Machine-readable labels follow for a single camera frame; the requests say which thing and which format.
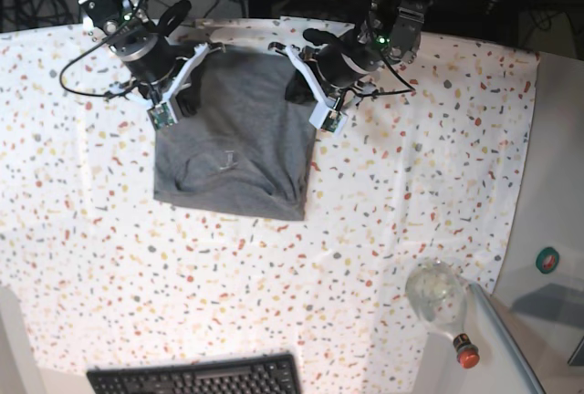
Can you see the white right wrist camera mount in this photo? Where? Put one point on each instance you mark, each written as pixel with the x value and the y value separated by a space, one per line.
pixel 161 105

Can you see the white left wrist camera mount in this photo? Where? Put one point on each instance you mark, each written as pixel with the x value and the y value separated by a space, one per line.
pixel 330 111

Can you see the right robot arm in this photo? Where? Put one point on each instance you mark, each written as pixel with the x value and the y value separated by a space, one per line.
pixel 122 22

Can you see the grey metal bar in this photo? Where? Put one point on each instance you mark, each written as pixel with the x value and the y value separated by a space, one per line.
pixel 502 367

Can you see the black computer keyboard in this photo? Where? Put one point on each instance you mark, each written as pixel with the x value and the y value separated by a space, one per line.
pixel 267 374

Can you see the grey t-shirt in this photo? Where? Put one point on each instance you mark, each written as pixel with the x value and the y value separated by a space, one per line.
pixel 246 151

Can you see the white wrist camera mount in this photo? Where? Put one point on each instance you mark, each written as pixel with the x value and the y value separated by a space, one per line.
pixel 161 105
pixel 330 111

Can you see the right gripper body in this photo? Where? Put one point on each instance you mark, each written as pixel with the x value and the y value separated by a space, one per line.
pixel 153 62

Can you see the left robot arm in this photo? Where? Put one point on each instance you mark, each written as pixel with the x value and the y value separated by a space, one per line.
pixel 384 34

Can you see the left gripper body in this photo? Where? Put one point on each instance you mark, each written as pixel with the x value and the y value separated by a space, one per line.
pixel 340 67

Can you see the green tape roll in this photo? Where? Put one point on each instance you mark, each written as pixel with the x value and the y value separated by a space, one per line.
pixel 547 260

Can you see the clear round glass bottle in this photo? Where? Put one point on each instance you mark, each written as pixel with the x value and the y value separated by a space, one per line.
pixel 438 297

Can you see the terrazzo patterned table cloth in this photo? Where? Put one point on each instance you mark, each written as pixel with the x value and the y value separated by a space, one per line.
pixel 108 277

